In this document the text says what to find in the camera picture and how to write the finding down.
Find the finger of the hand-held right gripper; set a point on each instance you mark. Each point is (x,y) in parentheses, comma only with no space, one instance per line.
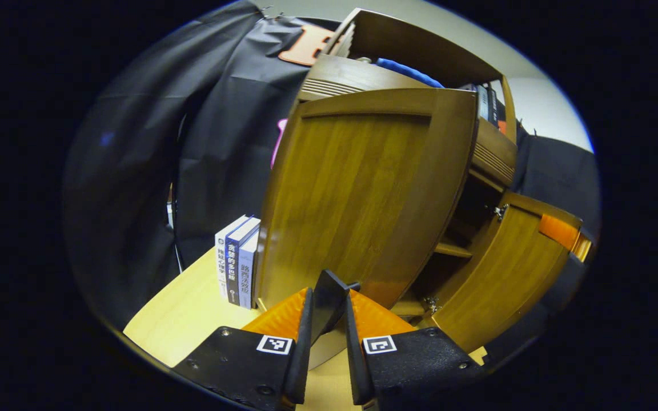
(557,228)

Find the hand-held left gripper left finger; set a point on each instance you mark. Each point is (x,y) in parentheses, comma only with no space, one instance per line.
(303,354)

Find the blue folded towel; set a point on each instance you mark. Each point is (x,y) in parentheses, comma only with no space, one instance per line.
(409,71)

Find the wooden double-door shoe cabinet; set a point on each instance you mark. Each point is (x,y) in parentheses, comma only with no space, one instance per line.
(409,45)

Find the light blue standing book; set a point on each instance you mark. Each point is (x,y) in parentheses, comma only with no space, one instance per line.
(246,279)

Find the black backdrop cloth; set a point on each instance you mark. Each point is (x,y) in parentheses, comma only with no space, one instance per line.
(135,171)

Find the metal door hinge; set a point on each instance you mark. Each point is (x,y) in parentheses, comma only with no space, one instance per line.
(499,212)
(432,305)

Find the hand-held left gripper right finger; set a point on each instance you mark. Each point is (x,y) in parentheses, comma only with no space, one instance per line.
(356,365)

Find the wooden shoe cabinet door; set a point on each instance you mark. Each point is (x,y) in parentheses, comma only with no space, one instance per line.
(363,200)
(494,285)

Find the wooden inner shelf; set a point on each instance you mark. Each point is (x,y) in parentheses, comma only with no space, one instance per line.
(454,250)

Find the dark blue standing book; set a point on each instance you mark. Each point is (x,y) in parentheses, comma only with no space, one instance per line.
(233,268)

